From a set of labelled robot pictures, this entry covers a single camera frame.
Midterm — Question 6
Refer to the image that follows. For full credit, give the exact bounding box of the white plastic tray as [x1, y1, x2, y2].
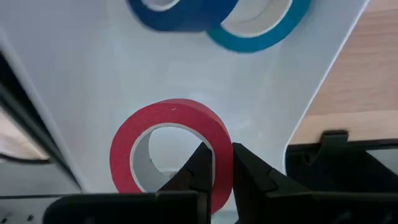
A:
[0, 0, 371, 224]

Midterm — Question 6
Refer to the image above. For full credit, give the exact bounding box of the red tape roll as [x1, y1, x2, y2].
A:
[109, 98, 234, 215]

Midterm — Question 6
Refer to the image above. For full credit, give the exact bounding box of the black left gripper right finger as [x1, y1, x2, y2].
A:
[232, 142, 398, 224]

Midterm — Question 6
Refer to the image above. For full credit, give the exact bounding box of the dark blue tape roll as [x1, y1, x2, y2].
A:
[126, 0, 239, 32]

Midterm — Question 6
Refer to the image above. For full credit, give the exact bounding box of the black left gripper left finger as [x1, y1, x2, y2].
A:
[43, 142, 215, 224]

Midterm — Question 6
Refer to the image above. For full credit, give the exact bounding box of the light blue tape roll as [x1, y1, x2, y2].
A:
[206, 0, 312, 54]

